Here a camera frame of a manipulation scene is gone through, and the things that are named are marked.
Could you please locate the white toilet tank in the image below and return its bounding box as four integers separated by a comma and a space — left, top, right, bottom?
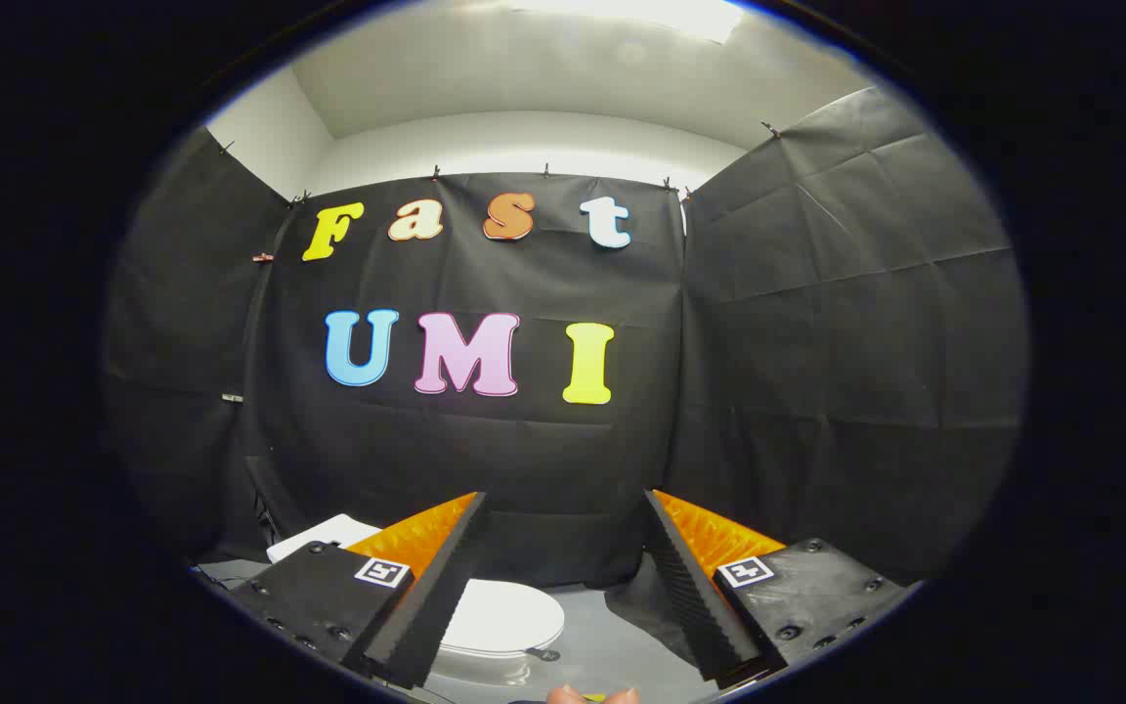
267, 514, 384, 565

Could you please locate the black backdrop cloth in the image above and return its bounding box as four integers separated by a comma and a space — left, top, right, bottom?
104, 86, 1029, 590

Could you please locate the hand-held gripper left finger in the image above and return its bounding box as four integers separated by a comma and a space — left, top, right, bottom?
229, 491, 489, 691

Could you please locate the white toilet bowl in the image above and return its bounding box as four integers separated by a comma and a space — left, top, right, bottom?
426, 649, 537, 687

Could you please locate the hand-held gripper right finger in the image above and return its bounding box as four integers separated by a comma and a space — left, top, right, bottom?
642, 488, 909, 687

